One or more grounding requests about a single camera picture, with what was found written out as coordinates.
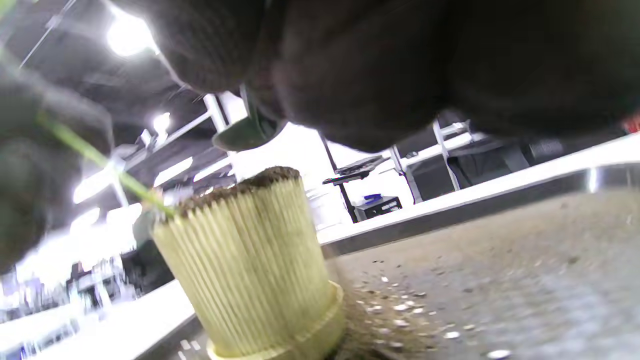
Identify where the person's right hand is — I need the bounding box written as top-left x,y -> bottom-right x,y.
112,0 -> 640,153

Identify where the person's left hand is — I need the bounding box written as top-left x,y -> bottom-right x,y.
0,65 -> 116,273

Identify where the red artificial rose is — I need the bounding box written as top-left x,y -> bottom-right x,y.
0,0 -> 176,218

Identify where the green plastic trowel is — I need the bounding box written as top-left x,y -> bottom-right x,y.
212,85 -> 287,152

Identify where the brown potting mix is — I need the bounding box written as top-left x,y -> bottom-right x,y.
175,166 -> 511,360

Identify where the gold flower pot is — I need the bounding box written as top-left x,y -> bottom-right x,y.
150,166 -> 347,360

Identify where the ceiling strip light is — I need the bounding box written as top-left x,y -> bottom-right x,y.
152,156 -> 193,188
72,170 -> 118,205

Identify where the bright ceiling light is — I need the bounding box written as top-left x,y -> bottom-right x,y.
106,10 -> 158,57

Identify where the dark brown tray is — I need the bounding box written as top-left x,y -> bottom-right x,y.
132,162 -> 640,360

